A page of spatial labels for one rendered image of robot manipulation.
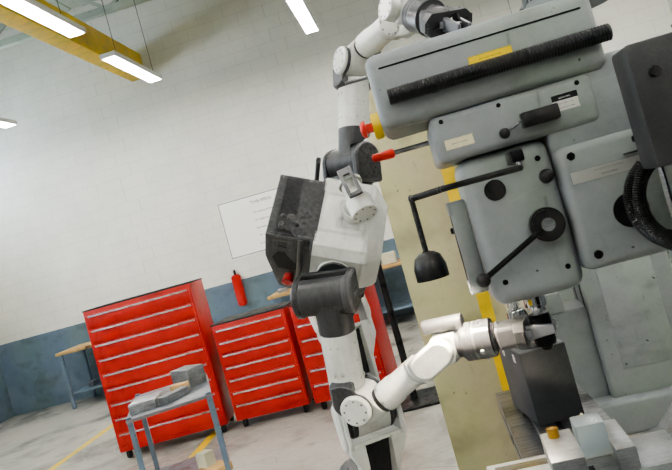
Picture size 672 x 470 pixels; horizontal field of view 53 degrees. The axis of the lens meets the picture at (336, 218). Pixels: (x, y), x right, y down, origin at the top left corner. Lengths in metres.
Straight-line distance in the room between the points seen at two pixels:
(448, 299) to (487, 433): 0.66
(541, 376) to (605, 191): 0.55
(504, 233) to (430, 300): 1.86
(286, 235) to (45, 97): 10.72
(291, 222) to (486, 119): 0.58
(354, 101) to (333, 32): 9.06
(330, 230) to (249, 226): 9.16
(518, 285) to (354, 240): 0.45
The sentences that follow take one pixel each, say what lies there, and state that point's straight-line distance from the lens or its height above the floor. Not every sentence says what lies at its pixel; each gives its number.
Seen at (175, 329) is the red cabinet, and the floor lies 1.06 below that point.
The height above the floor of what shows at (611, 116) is 1.63.
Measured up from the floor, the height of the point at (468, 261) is 1.41.
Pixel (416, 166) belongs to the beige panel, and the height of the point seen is 1.75.
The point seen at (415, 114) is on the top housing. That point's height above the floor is 1.74.
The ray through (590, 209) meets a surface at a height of 1.46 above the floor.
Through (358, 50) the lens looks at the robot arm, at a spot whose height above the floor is 2.02.
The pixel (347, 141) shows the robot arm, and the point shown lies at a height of 1.79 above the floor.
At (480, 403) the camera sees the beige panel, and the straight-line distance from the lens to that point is 3.40.
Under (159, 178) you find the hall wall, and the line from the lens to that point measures 11.31.
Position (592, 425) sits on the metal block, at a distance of 1.36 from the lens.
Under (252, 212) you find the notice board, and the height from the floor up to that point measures 2.18.
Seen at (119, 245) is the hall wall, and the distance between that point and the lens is 11.58.
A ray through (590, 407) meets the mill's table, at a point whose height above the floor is 0.95.
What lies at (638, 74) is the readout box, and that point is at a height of 1.67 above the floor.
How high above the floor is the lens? 1.56
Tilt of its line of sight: 1 degrees up
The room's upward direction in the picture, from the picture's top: 15 degrees counter-clockwise
